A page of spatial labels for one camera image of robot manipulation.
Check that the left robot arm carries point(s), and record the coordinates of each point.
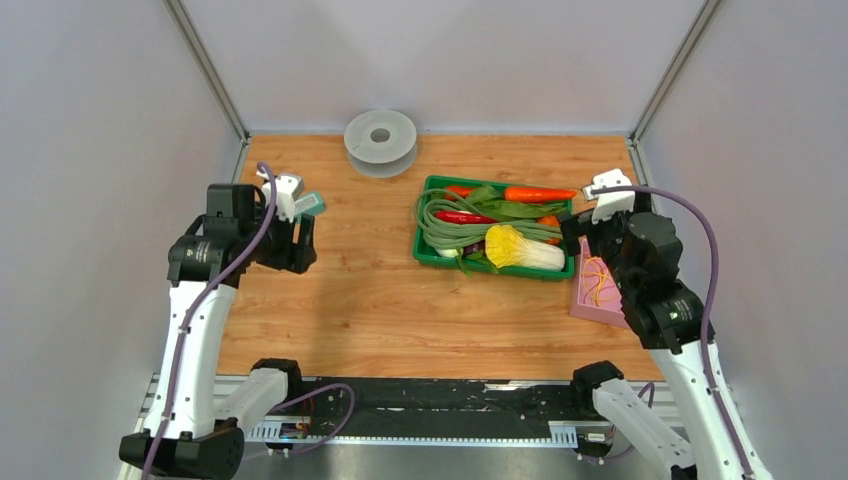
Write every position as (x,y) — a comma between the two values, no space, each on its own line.
(192,344)

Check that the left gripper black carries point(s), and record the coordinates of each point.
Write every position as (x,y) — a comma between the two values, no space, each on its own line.
(295,256)

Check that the orange small vegetable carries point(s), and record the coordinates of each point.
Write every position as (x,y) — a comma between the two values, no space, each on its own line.
(551,221)

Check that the green plastic tray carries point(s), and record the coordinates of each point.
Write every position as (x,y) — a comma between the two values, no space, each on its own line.
(452,259)

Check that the red chili pepper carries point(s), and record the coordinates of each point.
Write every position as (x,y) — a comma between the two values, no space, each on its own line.
(463,218)

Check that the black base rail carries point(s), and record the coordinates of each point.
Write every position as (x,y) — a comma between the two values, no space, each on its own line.
(400,411)

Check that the yellow rubber bands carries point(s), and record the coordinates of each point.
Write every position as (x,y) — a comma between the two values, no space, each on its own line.
(596,282)

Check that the teal small box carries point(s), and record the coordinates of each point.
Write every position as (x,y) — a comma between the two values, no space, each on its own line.
(311,203)

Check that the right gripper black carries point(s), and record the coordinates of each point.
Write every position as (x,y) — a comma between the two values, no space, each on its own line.
(573,227)

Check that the purple eggplant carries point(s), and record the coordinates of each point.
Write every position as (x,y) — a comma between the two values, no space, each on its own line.
(475,250)

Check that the green leafy vegetable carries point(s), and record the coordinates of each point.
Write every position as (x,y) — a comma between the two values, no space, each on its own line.
(490,202)

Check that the green long beans bundle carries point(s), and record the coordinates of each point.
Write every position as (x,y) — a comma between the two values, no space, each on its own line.
(444,235)

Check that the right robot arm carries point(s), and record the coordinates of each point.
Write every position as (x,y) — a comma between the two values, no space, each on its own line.
(642,251)

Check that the pink plastic box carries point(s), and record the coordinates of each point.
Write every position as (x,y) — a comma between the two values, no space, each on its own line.
(610,314)

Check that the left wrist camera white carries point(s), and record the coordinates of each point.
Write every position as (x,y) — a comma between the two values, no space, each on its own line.
(282,191)

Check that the yellow napa cabbage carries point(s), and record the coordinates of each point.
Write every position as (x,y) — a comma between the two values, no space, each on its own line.
(505,246)

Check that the grey filament spool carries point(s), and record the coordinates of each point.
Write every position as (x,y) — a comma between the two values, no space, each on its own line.
(381,143)

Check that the orange carrot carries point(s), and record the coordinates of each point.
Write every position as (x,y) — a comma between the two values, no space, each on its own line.
(537,195)

